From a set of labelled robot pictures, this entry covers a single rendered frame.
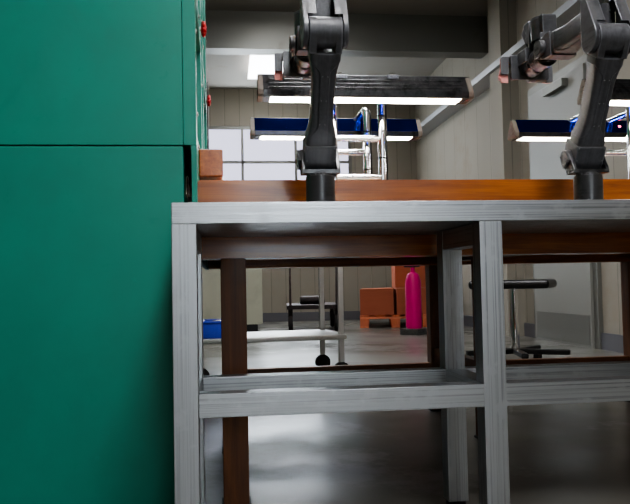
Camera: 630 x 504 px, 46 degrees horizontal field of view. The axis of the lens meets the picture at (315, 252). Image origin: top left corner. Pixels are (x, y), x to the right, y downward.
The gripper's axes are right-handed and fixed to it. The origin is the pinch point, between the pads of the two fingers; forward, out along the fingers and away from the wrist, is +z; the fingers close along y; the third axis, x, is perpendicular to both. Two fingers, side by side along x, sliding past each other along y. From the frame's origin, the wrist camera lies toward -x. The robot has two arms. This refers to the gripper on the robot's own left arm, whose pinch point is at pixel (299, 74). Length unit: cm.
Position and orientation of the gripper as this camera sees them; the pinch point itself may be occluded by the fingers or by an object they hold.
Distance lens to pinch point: 204.4
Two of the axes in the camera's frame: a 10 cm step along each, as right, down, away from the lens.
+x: 0.2, 10.0, -0.5
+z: -1.2, 0.6, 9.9
